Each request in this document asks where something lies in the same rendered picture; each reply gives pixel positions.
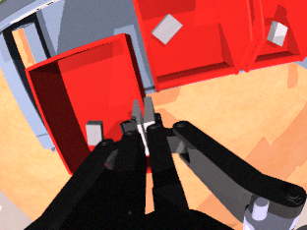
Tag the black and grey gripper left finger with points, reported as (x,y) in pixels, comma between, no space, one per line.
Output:
(85,203)

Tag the grey metal shelf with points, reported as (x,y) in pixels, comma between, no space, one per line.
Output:
(53,27)

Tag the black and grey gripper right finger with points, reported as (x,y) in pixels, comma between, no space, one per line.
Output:
(263,202)

